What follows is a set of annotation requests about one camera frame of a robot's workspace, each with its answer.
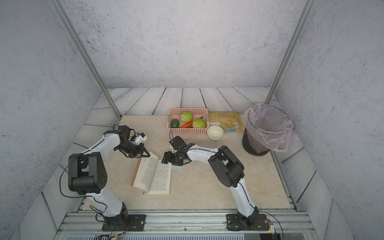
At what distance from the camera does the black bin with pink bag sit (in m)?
0.79

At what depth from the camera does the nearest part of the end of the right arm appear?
72cm

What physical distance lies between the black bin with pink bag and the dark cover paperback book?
0.53 meters

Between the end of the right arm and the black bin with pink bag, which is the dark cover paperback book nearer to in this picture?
the end of the right arm
